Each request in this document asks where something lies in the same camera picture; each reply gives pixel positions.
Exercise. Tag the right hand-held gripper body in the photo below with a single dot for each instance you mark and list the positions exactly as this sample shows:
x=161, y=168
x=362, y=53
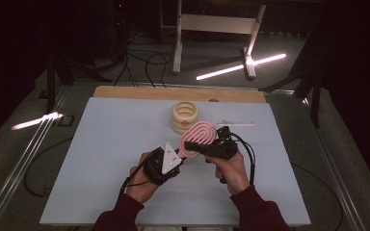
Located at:
x=221, y=149

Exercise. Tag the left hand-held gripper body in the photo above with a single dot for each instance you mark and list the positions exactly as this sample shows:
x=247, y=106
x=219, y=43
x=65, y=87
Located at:
x=170, y=160

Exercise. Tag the pink hairbrush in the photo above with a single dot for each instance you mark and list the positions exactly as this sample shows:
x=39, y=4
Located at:
x=199, y=133

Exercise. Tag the person's right hand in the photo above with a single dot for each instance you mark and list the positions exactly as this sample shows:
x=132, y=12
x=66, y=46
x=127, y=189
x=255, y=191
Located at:
x=234, y=174

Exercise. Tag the person's left hand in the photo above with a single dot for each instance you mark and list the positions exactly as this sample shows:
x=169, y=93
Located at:
x=139, y=191

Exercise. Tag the cream ribbed cup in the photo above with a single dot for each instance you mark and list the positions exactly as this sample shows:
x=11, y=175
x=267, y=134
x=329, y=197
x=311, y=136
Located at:
x=178, y=123

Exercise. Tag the light blue mat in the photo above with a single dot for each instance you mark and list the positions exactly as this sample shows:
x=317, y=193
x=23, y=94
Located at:
x=109, y=134

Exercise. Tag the black stand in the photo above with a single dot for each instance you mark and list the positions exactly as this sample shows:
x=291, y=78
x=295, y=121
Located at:
x=316, y=102
x=50, y=83

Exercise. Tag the small black floor plate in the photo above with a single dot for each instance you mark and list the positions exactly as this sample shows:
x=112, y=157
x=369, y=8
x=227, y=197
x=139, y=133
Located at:
x=66, y=120

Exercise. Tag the dark equipment rack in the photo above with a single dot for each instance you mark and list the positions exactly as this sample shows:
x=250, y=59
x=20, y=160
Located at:
x=120, y=19

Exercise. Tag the aluminium rail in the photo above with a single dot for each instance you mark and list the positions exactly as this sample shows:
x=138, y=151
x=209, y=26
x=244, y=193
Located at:
x=24, y=162
x=335, y=170
x=205, y=86

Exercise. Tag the white desk frame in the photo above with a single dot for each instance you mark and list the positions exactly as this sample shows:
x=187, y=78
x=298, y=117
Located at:
x=218, y=24

